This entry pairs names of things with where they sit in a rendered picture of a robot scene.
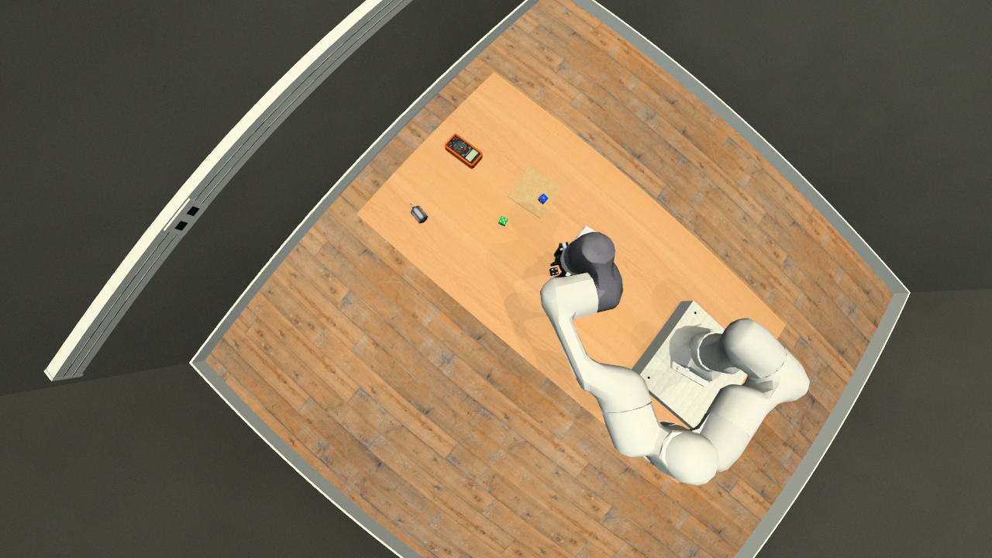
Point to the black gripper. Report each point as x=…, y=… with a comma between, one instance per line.
x=557, y=256

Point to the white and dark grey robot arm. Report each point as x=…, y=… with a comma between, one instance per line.
x=774, y=375

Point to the tan textured mat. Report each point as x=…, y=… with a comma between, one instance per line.
x=529, y=187

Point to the orange digital multimeter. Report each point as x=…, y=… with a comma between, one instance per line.
x=463, y=151

